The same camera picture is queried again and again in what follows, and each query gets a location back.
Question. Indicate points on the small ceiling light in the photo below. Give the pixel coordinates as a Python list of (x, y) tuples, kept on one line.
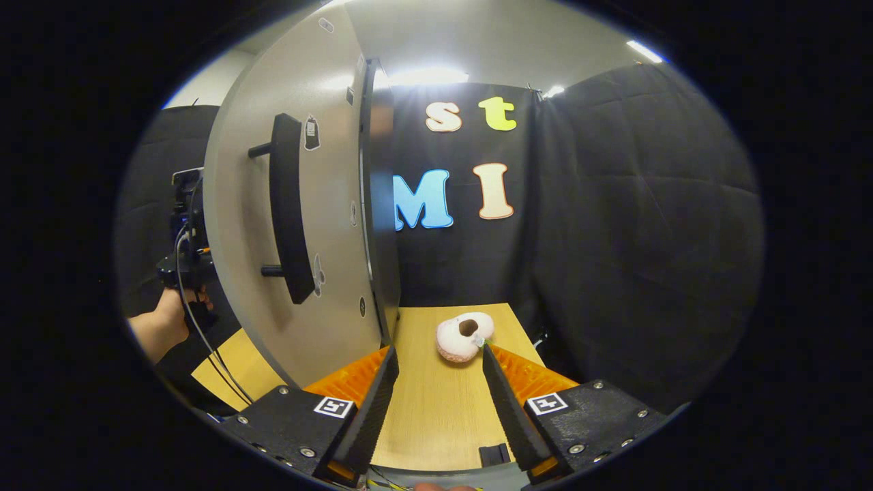
[(554, 91)]

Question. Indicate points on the white plush toy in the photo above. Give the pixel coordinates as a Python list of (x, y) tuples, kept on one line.
[(453, 344)]

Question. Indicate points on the large ceiling light panel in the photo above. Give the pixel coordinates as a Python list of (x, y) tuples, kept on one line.
[(426, 75)]

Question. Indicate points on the ceiling strip light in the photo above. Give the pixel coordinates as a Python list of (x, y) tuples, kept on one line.
[(644, 51)]

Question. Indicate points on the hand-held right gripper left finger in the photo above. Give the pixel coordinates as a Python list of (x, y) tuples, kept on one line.
[(372, 423)]

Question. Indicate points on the grey cabinet door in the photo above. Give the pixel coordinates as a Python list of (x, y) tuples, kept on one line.
[(327, 327)]

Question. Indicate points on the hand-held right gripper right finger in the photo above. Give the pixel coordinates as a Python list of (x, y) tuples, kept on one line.
[(511, 416)]

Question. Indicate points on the black backdrop cloth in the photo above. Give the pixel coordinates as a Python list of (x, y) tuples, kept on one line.
[(648, 239)]

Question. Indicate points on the dark grey cabinet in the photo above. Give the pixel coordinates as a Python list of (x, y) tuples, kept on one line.
[(383, 259)]

